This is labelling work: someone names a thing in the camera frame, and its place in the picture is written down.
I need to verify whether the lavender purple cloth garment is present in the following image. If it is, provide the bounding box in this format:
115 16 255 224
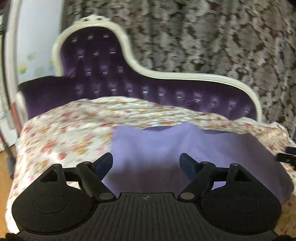
103 123 293 201

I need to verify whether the damask patterned curtain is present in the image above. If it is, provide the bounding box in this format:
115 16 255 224
62 1 295 138

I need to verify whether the purple tufted velvet headboard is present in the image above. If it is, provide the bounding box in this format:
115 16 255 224
16 15 262 122

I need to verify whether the floral quilted bedspread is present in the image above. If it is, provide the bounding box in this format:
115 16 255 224
6 97 295 233

